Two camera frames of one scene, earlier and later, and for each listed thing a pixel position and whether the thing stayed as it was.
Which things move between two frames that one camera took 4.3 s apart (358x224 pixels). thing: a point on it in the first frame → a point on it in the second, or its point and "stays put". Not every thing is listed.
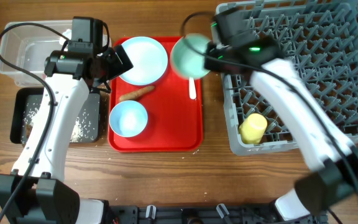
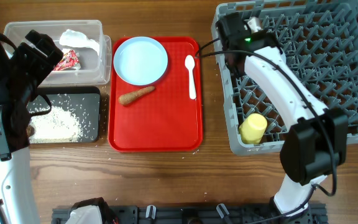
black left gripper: x=116 y=67 → x=45 y=61
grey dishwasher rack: x=334 y=43 stays put
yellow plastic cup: x=252 y=128 stays put
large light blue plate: x=148 y=58 stays put
